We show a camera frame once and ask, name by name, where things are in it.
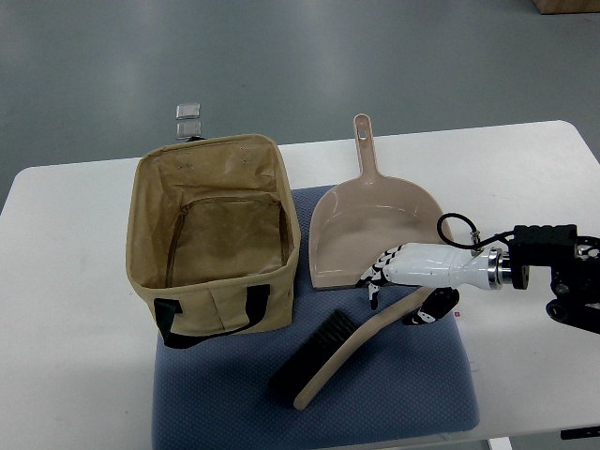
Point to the pink dustpan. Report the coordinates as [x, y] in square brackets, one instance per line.
[354, 222]

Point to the yellow fabric bag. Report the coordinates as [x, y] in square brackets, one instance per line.
[213, 239]

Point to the upper metal floor plate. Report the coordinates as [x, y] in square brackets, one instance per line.
[187, 111]

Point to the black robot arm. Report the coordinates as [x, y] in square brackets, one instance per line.
[573, 260]

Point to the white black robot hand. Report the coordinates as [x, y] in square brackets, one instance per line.
[441, 268]

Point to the blue seat cushion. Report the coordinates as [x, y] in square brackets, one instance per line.
[408, 381]

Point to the black table control panel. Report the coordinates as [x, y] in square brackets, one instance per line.
[580, 433]

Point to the pink hand broom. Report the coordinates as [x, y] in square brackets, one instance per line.
[322, 354]

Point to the cardboard box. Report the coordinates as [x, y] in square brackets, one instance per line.
[567, 6]

